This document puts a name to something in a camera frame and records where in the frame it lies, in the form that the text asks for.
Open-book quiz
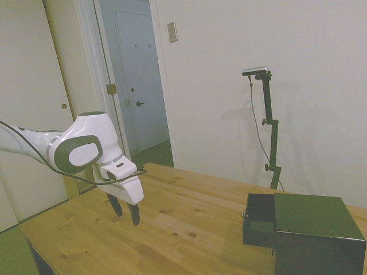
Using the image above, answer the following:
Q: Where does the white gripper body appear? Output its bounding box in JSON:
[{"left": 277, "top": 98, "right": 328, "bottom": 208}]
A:
[{"left": 98, "top": 174, "right": 145, "bottom": 206}]

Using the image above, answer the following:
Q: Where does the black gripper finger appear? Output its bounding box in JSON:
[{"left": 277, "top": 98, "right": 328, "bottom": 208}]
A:
[
  {"left": 106, "top": 192, "right": 124, "bottom": 219},
  {"left": 127, "top": 202, "right": 141, "bottom": 227}
]

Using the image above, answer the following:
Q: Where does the black metal drawer cabinet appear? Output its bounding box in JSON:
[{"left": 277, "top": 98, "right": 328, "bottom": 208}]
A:
[{"left": 273, "top": 192, "right": 367, "bottom": 275}]

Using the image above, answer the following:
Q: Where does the white hallway door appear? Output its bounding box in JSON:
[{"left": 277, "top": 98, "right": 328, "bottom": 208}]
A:
[{"left": 114, "top": 9, "right": 170, "bottom": 153}]

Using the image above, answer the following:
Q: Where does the white open door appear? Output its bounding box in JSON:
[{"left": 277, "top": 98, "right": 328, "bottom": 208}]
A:
[{"left": 0, "top": 0, "right": 130, "bottom": 230}]

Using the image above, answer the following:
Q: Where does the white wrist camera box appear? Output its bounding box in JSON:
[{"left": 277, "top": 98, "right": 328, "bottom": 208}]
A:
[{"left": 99, "top": 159, "right": 138, "bottom": 182}]

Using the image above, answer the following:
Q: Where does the white door frame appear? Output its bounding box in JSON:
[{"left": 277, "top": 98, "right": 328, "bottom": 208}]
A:
[{"left": 75, "top": 0, "right": 180, "bottom": 195}]

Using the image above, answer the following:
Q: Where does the black articulated camera stand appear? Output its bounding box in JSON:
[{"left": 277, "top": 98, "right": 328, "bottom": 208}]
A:
[{"left": 254, "top": 70, "right": 283, "bottom": 190}]

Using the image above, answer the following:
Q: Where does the beige wall switch plate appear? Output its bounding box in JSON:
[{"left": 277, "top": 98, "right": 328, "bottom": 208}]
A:
[{"left": 167, "top": 22, "right": 179, "bottom": 44}]

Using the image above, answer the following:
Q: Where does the silver camera on stand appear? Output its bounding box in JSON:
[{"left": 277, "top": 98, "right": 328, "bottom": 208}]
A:
[{"left": 241, "top": 66, "right": 271, "bottom": 77}]

